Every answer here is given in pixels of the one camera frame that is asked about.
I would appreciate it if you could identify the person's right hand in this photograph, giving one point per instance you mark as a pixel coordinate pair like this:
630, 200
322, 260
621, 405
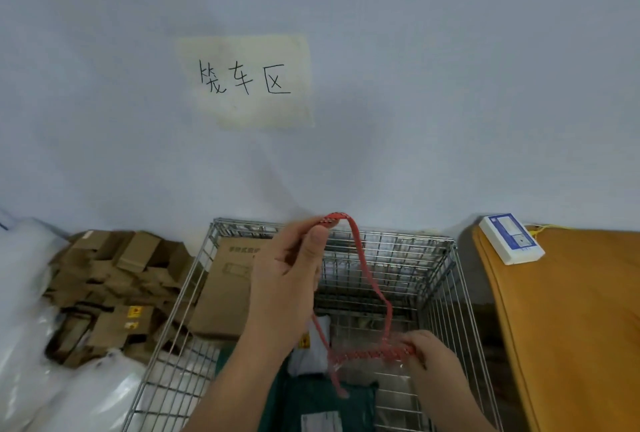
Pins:
432, 354

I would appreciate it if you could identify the person's left hand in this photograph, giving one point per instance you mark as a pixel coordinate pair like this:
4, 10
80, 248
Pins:
280, 286

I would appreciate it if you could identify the person's left thumb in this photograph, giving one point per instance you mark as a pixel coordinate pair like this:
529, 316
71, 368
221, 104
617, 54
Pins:
315, 251

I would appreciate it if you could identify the person's right fingers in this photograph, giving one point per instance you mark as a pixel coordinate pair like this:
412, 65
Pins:
414, 346

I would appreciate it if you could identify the person's left forearm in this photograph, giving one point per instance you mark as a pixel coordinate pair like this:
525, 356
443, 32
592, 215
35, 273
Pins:
240, 386

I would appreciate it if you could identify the person's right forearm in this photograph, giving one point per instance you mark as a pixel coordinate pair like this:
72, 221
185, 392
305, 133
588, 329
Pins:
455, 401

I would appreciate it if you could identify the clear plastic bag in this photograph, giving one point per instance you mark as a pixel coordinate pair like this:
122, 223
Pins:
367, 376

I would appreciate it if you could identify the large brown cardboard box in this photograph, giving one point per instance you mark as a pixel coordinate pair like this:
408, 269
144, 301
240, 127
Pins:
225, 291

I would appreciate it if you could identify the white mailing bag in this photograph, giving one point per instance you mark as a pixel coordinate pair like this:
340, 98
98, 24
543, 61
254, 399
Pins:
307, 351

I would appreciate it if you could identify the green mailing bag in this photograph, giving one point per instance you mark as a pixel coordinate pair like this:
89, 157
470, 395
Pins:
320, 401

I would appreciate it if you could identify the white and blue device box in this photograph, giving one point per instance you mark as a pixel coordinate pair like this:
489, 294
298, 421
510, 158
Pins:
511, 238

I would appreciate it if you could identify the orange wooden table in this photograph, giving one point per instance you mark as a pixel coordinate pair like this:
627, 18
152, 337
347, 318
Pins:
575, 326

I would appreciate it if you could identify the yellowish handwritten paper sign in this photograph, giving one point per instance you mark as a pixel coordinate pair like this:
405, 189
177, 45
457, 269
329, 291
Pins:
247, 80

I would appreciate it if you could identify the pile of small cardboard boxes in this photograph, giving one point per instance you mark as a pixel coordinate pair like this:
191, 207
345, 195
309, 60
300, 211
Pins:
110, 291

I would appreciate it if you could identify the small white plastic bag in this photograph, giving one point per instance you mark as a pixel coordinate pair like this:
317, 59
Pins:
90, 396

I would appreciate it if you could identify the large white plastic bag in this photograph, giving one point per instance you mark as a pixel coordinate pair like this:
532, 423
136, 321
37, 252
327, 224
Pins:
22, 296

